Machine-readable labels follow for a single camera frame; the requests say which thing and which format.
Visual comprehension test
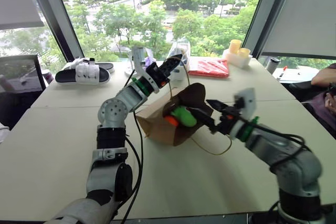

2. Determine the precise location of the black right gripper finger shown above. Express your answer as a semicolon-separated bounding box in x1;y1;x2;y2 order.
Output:
187;106;217;133
206;99;229;114

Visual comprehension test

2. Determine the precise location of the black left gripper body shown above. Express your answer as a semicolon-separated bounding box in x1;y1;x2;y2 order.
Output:
145;61;171;86

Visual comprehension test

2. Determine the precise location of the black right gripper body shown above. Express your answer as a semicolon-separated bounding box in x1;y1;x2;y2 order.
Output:
209;105;242;136

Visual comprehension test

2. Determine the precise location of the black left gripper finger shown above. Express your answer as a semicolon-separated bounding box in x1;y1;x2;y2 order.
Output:
167;62;181;78
163;56;183;69

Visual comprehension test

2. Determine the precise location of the green plush toy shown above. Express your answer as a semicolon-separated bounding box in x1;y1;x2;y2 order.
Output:
171;105;197;127

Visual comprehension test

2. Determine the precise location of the brown paper bag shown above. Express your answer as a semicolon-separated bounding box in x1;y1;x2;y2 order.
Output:
135;55;233;156

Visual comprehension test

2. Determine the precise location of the clear plastic bag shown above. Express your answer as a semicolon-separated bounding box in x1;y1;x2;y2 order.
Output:
166;38;192;70

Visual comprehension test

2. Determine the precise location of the orange plush toy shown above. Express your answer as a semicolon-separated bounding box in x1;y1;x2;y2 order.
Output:
164;115;180;127

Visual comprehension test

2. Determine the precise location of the red plastic bag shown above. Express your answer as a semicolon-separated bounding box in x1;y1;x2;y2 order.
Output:
188;59;230;78

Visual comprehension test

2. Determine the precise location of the purple object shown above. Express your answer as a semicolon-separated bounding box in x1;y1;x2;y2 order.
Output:
143;56;157;69

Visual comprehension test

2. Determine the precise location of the white plastic tray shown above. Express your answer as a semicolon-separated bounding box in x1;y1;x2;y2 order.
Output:
222;49;253;69

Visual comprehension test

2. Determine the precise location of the black white slide slipper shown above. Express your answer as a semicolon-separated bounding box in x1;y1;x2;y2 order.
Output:
55;63;111;86
67;57;116;74

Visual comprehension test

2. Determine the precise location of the short yellow cup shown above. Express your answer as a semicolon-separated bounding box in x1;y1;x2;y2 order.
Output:
238;47;251;59

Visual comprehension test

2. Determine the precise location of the tall yellow cup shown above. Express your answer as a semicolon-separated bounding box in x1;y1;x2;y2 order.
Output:
228;39;242;55

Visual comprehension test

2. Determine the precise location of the grey tumbler with black lid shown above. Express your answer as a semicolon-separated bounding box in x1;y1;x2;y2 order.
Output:
266;57;282;76

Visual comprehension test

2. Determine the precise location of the person in purple clothes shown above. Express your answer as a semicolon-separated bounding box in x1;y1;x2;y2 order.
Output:
301;62;336;141

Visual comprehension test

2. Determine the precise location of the purple white cup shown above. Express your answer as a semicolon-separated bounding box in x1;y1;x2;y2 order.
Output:
41;69;55;85

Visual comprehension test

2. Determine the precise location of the grey roller blind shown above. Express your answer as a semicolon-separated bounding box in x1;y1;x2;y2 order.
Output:
259;0;336;60
0;0;45;30

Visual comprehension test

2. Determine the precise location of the black office chair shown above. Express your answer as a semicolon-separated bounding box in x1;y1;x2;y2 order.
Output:
0;54;47;130

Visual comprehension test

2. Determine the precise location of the white cloth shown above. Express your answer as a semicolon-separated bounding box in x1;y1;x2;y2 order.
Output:
0;122;11;145

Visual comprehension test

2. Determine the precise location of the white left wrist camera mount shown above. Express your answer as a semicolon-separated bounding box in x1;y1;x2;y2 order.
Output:
131;46;160;94

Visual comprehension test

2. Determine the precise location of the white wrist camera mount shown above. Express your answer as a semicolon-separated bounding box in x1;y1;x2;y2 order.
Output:
131;46;160;94
233;87;257;120

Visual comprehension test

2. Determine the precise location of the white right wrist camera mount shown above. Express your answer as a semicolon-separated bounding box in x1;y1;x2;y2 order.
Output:
233;87;257;120

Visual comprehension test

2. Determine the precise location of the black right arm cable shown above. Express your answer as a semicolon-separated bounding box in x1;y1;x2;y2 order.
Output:
236;119;312;168

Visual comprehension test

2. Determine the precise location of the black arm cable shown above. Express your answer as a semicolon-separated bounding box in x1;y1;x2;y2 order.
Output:
236;119;312;168
119;69;144;224

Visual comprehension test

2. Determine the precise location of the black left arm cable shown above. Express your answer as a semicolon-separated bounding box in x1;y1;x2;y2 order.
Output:
119;69;144;224

